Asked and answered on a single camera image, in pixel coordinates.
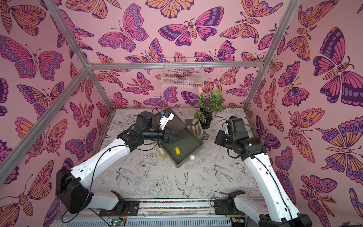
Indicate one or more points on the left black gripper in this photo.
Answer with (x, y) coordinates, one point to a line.
(170, 136)

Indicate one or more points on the yellow tagged key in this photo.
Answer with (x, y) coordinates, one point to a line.
(177, 151)

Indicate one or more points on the grey cream three-drawer chest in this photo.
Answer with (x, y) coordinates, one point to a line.
(176, 125)

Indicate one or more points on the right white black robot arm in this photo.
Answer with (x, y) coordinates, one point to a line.
(254, 155)

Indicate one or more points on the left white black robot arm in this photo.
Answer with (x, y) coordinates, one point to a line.
(73, 186)

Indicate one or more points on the potted green plant pink tulip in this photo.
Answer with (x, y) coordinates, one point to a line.
(214, 105)

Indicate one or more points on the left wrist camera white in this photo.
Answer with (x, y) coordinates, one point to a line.
(166, 116)

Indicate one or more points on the white wire wall basket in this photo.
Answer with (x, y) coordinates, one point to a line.
(184, 72)

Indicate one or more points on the aluminium front rail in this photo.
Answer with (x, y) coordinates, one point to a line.
(175, 208)

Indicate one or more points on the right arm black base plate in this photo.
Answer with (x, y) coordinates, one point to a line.
(223, 207)

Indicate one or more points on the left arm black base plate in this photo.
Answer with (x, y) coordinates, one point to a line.
(125, 209)

